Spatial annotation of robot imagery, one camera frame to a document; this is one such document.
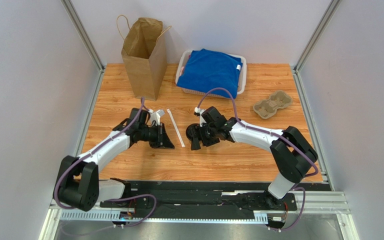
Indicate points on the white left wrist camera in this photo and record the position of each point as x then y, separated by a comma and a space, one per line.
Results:
155, 116

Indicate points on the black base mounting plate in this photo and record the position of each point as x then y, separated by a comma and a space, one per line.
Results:
199, 200

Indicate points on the white wrapped straw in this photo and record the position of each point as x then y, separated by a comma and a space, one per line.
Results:
176, 128

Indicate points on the white plastic basket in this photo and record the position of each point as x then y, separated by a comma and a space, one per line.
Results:
243, 76

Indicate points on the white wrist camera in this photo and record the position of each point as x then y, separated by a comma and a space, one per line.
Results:
155, 116
198, 111

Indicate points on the blue folded cloth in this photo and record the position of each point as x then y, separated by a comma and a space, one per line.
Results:
212, 71

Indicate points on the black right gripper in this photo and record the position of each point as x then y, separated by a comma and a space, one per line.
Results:
204, 134

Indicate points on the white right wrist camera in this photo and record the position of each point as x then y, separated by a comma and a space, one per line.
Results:
198, 111

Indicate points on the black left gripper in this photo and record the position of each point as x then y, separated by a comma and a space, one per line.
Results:
162, 140

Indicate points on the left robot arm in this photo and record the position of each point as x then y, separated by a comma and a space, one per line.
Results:
78, 184

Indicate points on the aluminium frame rail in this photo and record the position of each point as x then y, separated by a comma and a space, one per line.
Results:
322, 215

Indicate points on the brown paper bag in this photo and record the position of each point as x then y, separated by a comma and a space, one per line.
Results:
144, 55

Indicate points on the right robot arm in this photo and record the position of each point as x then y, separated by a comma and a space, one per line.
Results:
293, 154

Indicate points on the black plastic cup lid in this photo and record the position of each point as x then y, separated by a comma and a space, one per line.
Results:
192, 131

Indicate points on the cardboard cup carrier tray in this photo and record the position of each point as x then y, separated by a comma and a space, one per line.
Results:
267, 108

